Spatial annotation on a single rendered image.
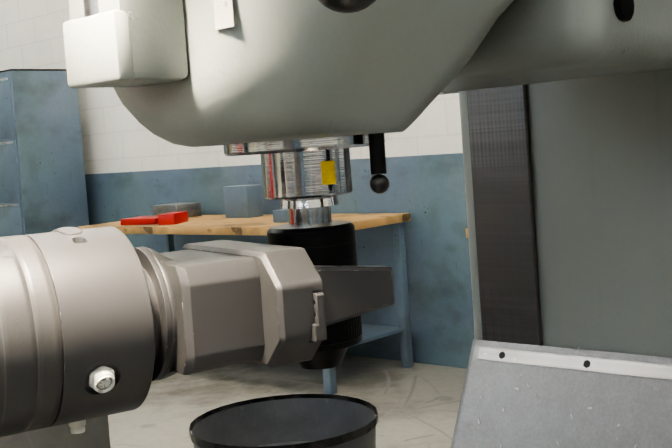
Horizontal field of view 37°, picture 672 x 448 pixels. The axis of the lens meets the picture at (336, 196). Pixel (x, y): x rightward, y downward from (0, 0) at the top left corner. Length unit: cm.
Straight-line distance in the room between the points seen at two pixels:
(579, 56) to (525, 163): 33
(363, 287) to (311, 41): 14
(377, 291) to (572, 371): 38
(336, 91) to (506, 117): 45
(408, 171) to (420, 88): 534
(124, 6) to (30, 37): 839
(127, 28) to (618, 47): 27
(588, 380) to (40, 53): 801
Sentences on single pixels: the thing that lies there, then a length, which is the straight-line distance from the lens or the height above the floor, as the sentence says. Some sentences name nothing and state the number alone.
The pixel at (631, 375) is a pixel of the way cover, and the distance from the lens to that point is 86.
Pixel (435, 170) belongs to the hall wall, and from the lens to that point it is 572.
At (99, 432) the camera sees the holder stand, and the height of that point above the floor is 111.
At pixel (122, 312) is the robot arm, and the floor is 124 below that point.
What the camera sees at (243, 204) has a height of 97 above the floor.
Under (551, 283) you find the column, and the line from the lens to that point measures 90.
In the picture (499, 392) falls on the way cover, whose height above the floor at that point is 108.
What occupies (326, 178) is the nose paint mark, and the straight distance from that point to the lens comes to 52.
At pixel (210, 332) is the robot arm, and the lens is 47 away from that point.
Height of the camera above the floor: 131
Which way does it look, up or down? 3 degrees down
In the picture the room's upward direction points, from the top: 4 degrees counter-clockwise
